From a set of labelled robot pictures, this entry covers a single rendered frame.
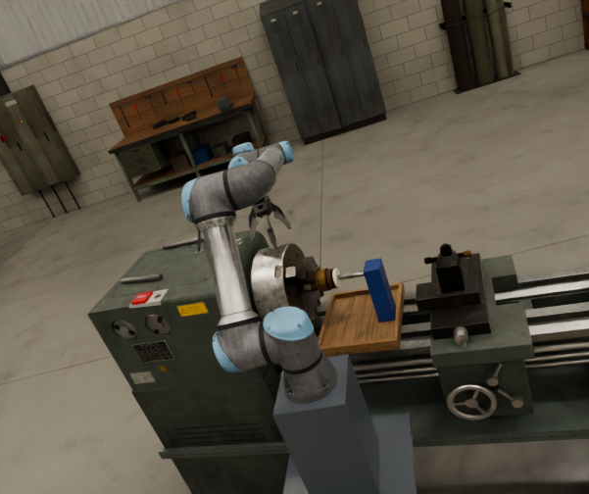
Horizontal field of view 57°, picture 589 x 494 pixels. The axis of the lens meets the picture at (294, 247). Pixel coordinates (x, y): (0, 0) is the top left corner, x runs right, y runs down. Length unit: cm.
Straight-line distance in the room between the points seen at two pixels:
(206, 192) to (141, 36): 732
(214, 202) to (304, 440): 68
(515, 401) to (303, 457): 73
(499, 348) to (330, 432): 59
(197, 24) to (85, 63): 182
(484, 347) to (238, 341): 77
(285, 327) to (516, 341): 74
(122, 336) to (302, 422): 92
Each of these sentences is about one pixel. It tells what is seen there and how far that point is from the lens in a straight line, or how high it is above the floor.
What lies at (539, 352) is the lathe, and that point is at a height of 77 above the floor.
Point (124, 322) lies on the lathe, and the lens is 210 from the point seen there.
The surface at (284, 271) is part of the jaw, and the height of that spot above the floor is 119.
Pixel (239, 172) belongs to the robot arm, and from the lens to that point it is 144.
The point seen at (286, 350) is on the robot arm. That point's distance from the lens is 138.
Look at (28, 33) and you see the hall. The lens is 943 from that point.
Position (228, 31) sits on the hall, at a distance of 839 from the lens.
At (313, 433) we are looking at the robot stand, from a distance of 151.
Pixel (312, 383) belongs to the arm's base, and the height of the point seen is 115.
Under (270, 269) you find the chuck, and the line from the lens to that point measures 192.
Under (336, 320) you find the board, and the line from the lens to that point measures 212.
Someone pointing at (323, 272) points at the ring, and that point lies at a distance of 197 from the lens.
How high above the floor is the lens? 204
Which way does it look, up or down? 24 degrees down
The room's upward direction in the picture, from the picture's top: 20 degrees counter-clockwise
